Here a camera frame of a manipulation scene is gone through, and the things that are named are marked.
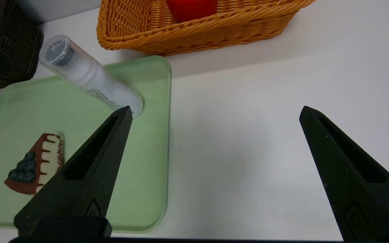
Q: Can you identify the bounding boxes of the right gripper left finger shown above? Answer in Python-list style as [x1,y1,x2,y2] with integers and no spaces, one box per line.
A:
[14,106,133,237]

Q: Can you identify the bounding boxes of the chocolate blueberry cake slice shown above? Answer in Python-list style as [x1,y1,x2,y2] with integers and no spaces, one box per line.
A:
[4,133,65,195]

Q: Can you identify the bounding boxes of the red apple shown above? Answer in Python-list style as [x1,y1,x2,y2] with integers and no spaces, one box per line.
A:
[166,0,218,23]

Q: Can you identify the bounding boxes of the dark brown wicker basket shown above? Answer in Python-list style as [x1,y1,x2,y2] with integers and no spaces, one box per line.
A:
[0,0,44,93]

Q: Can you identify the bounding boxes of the orange wicker basket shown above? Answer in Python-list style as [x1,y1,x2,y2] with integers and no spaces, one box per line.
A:
[97,0,316,56]

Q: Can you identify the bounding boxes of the light green plastic tray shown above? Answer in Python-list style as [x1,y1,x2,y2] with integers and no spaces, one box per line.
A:
[0,55,172,234]

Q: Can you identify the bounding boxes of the white bottle with clear cap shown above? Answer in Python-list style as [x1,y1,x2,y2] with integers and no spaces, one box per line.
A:
[39,35,144,118]

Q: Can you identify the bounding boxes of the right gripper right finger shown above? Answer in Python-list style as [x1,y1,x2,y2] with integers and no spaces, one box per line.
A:
[299,106,389,242]

